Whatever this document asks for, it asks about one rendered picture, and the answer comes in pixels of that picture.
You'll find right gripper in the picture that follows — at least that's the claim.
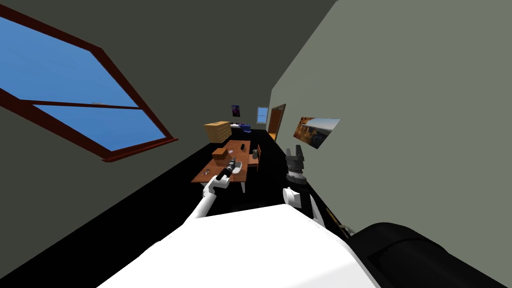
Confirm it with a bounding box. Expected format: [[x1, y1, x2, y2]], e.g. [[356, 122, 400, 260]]
[[285, 144, 306, 174]]

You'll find brown wooden table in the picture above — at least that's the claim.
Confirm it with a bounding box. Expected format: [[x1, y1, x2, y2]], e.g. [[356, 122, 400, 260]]
[[190, 139, 253, 194]]

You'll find brown wooden chair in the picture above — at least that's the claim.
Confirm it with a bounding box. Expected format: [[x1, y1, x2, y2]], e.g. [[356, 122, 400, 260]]
[[247, 144, 263, 173]]

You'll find orange wooden door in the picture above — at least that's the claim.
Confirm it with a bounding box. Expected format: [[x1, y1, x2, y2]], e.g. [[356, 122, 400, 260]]
[[266, 103, 287, 142]]

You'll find light wooden dresser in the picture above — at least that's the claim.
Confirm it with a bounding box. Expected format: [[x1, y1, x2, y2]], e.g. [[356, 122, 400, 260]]
[[203, 120, 233, 144]]

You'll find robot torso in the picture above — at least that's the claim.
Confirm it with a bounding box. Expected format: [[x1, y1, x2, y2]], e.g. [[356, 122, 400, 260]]
[[95, 203, 382, 288]]

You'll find large red-framed window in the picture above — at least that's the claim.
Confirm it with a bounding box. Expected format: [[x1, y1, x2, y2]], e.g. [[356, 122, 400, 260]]
[[0, 3, 179, 163]]

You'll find landscape wall painting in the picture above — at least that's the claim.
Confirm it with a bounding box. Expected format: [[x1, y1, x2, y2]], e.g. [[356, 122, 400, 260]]
[[292, 116, 343, 150]]

